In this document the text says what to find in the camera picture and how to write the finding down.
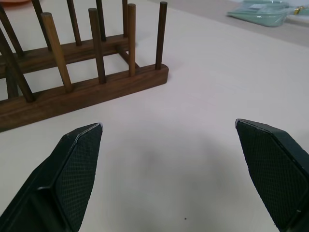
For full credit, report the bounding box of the red plate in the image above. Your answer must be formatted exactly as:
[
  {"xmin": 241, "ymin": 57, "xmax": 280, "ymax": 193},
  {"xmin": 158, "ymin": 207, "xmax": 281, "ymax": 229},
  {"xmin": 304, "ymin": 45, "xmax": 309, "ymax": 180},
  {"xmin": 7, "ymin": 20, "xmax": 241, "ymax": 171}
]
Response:
[{"xmin": 0, "ymin": 0, "xmax": 32, "ymax": 12}]

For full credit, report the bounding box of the wooden peg dish rack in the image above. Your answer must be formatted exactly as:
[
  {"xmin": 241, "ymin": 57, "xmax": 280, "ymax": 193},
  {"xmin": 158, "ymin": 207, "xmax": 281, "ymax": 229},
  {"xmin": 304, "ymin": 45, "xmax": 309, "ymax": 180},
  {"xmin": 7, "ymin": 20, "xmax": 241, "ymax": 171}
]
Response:
[{"xmin": 0, "ymin": 0, "xmax": 169, "ymax": 132}]

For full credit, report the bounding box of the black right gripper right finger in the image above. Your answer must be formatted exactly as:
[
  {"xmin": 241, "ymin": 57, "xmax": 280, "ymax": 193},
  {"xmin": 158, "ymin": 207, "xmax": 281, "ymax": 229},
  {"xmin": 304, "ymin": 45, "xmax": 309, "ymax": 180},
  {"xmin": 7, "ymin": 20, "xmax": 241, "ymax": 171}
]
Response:
[{"xmin": 234, "ymin": 118, "xmax": 309, "ymax": 232}]

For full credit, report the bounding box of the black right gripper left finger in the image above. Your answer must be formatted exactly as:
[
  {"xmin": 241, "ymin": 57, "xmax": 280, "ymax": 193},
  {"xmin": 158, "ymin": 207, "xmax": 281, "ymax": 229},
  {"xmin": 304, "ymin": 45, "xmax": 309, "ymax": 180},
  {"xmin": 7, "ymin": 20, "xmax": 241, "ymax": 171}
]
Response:
[{"xmin": 0, "ymin": 122, "xmax": 105, "ymax": 232}]

